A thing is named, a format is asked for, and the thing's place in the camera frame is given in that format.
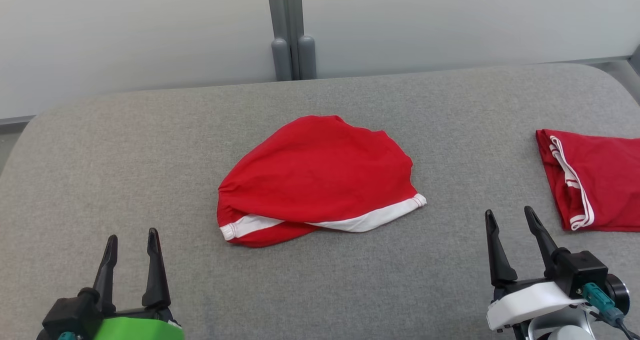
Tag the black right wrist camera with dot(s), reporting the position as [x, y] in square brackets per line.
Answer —
[582, 270]

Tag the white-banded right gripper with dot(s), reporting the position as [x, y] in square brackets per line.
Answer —
[530, 302]

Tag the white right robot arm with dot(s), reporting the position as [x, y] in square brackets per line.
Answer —
[565, 327]

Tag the grey partition post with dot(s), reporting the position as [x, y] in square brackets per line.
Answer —
[290, 30]

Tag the red shorts with white band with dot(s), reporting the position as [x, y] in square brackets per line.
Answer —
[320, 175]

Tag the red jersey with white stripes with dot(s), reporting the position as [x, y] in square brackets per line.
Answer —
[605, 180]

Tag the teal left camera plug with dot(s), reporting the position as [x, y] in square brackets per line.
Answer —
[70, 336]

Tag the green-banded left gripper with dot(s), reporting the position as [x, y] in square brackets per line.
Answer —
[140, 327]

